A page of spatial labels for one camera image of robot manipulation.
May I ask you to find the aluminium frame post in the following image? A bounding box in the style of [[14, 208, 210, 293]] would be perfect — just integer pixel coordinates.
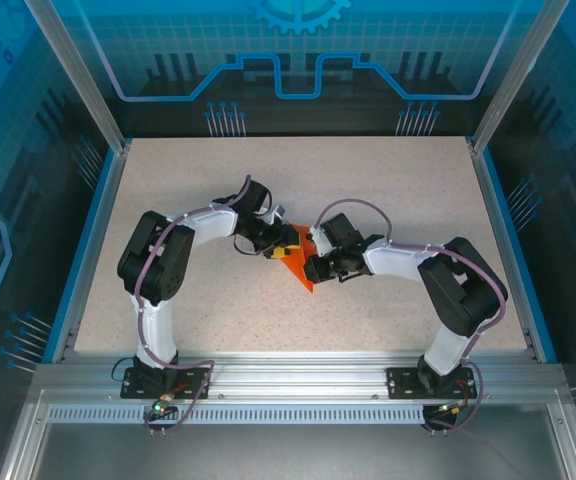
[[22, 0, 133, 154], [469, 0, 573, 154]]

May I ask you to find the aluminium mounting rail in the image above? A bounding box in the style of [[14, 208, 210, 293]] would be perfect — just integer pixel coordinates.
[[32, 349, 569, 405]]

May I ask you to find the grey slotted cable duct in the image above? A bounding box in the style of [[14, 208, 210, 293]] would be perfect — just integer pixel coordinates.
[[47, 405, 427, 425]]

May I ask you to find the grey metal sheet panel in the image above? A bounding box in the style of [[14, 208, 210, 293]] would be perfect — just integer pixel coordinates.
[[32, 423, 564, 480]]

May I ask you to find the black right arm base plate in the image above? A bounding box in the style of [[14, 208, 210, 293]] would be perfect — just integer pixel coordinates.
[[386, 366, 479, 400]]

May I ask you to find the connector with green light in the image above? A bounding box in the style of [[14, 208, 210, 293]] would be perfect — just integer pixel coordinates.
[[148, 393, 178, 417]]

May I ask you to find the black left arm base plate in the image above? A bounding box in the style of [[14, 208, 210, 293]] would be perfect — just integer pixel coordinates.
[[120, 366, 213, 400]]

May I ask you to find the connector with orange light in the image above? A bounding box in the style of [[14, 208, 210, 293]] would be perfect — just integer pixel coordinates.
[[435, 399, 470, 417]]

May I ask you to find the aluminium table side rail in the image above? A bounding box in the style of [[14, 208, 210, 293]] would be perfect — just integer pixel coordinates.
[[50, 142, 132, 364], [469, 139, 544, 364]]

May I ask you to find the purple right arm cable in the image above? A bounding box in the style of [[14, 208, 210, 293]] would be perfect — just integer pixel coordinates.
[[314, 198, 510, 437]]

